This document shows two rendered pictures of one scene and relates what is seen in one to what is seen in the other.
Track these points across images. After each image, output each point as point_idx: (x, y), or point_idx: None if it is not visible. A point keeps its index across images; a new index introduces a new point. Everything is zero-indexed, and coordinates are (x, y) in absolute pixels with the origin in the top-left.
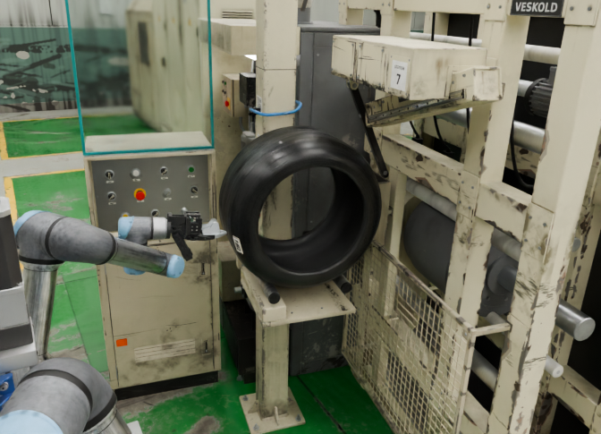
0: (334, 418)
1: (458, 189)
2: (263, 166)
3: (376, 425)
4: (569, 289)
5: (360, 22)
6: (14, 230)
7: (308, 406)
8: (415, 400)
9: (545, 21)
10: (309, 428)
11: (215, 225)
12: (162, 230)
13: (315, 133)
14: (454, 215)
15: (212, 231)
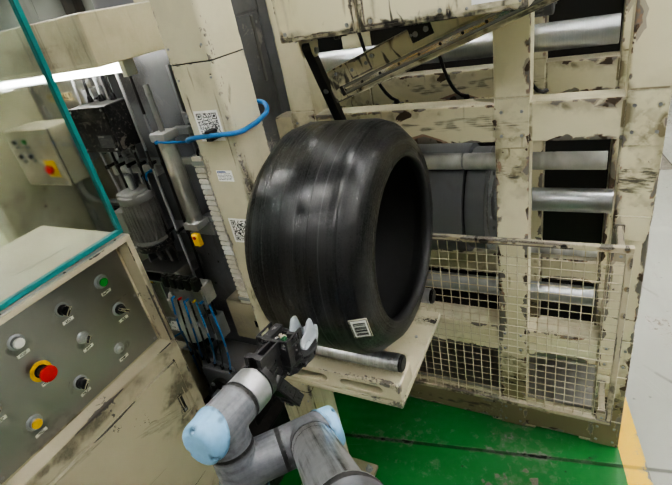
0: (392, 437)
1: (491, 123)
2: (353, 194)
3: (426, 411)
4: (542, 182)
5: None
6: None
7: (359, 449)
8: (440, 363)
9: None
10: (386, 467)
11: (309, 323)
12: (267, 390)
13: (354, 121)
14: (449, 162)
15: (309, 335)
